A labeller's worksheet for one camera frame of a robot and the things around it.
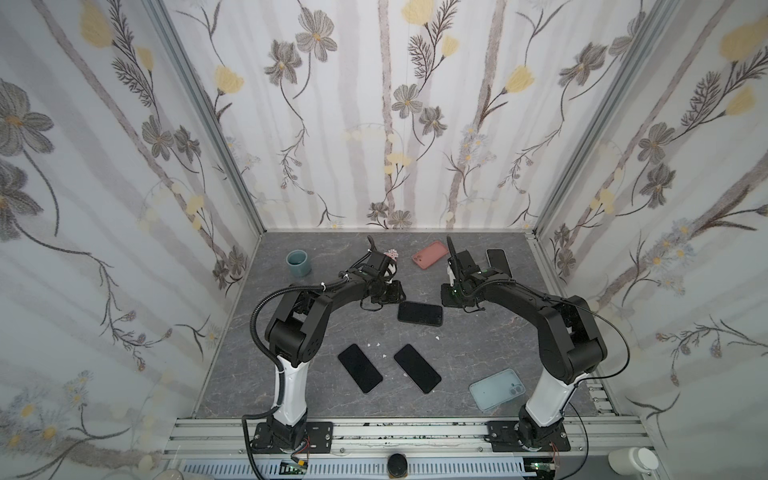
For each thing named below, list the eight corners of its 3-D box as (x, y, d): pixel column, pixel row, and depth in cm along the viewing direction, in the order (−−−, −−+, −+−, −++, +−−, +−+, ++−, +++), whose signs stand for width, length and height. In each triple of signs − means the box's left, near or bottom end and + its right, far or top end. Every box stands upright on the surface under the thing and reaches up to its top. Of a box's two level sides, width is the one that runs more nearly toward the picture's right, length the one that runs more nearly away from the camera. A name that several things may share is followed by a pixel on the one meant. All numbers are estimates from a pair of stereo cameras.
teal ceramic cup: (287, 276, 108) (283, 265, 103) (292, 260, 113) (287, 249, 108) (309, 276, 108) (306, 265, 103) (313, 260, 113) (309, 249, 108)
